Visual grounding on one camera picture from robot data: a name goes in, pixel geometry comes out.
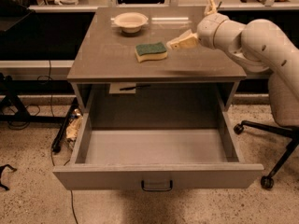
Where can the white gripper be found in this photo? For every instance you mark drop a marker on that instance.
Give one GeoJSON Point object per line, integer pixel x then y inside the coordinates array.
{"type": "Point", "coordinates": [207, 30]}

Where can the green yellow sponge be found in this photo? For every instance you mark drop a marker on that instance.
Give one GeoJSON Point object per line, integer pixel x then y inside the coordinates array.
{"type": "Point", "coordinates": [150, 52]}

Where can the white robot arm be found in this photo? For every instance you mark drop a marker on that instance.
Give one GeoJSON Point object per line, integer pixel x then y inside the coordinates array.
{"type": "Point", "coordinates": [256, 46]}

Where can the grey cabinet with counter top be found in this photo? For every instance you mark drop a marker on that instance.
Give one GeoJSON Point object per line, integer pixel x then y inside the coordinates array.
{"type": "Point", "coordinates": [106, 55]}

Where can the open grey top drawer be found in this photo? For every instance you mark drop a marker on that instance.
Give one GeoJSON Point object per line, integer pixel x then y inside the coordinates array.
{"type": "Point", "coordinates": [156, 136]}

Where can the white paper bowl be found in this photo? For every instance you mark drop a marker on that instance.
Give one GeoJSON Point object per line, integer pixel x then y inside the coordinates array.
{"type": "Point", "coordinates": [130, 22]}

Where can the white label with black pen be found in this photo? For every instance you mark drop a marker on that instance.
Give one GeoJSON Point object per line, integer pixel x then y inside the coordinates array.
{"type": "Point", "coordinates": [125, 88]}

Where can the crumpled beige item on floor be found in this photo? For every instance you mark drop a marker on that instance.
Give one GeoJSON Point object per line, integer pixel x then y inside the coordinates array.
{"type": "Point", "coordinates": [73, 125]}

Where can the black power strip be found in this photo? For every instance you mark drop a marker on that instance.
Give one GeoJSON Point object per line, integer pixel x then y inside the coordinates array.
{"type": "Point", "coordinates": [55, 147]}

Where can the black table leg stand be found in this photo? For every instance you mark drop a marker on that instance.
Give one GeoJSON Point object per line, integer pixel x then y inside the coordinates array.
{"type": "Point", "coordinates": [22, 114]}

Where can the black drawer handle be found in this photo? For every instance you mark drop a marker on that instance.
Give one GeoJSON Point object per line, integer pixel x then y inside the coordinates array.
{"type": "Point", "coordinates": [157, 186]}

